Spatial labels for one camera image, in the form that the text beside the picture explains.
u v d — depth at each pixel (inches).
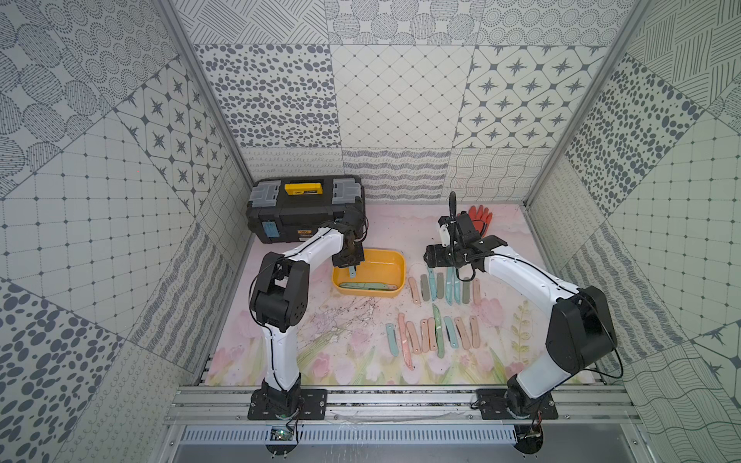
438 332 33.9
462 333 33.9
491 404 29.1
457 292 37.5
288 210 37.8
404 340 33.7
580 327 17.7
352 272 37.6
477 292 37.6
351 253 28.2
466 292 37.7
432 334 33.8
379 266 40.3
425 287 38.2
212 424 28.4
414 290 37.6
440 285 38.6
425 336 33.7
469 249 25.6
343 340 33.8
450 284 38.6
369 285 37.6
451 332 34.0
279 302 20.7
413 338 33.7
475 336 33.8
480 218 45.1
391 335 34.0
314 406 28.8
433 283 38.6
